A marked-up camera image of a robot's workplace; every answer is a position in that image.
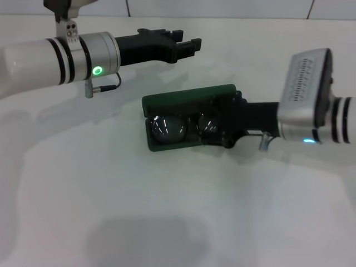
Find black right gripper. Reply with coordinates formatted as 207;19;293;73
202;91;281;149

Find green glasses case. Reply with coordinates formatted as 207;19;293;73
141;83;243;153

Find left wrist connector cable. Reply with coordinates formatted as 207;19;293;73
84;72;122;98

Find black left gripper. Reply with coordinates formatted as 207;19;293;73
115;27;202;67

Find wrist connector cable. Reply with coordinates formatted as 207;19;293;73
84;72;122;98
259;129;275;152

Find black glasses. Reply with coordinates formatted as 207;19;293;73
149;112;223;145

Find right wrist connector cable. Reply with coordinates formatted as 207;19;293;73
259;129;275;152

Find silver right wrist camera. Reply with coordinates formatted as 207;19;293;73
278;47;334;140

